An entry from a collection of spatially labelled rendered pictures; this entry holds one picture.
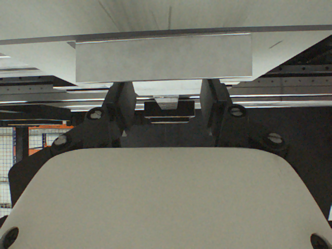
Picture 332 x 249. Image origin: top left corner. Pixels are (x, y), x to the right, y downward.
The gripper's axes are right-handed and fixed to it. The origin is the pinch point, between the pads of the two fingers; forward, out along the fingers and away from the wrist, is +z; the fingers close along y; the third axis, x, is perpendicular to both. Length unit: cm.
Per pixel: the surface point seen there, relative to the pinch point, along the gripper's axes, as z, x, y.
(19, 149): 38, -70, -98
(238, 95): 23.1, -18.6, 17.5
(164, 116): 15.9, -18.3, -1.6
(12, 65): 7.6, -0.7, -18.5
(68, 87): 5.0, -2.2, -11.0
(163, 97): 7.5, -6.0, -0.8
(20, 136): 45, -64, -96
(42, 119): 15.8, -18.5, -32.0
